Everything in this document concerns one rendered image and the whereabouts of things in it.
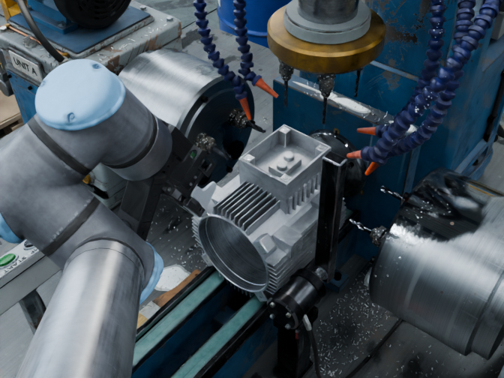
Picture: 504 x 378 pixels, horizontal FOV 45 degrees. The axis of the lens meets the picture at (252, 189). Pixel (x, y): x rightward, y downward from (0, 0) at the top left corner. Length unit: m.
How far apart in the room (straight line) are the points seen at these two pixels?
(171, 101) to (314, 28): 0.35
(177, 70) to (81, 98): 0.51
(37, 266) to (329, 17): 0.58
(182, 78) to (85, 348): 0.77
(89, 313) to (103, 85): 0.27
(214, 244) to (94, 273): 0.51
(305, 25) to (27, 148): 0.43
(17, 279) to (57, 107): 0.37
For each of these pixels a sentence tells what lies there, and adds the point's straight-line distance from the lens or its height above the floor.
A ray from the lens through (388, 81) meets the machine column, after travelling 1.19.
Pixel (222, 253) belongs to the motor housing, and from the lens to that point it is 1.10.
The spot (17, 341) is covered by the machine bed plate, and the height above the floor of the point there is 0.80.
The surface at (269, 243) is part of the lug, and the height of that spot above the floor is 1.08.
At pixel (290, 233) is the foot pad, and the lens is 0.97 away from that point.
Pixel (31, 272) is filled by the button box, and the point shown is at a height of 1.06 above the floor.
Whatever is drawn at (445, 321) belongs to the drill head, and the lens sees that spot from 0.94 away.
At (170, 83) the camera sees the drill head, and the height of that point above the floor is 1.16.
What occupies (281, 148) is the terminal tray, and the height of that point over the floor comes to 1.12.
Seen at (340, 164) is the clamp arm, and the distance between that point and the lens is 0.83.
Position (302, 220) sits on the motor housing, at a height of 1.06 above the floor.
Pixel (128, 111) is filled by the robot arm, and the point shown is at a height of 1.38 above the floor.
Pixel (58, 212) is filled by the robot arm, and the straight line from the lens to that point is 0.72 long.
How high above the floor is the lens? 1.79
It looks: 43 degrees down
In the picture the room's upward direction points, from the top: 1 degrees counter-clockwise
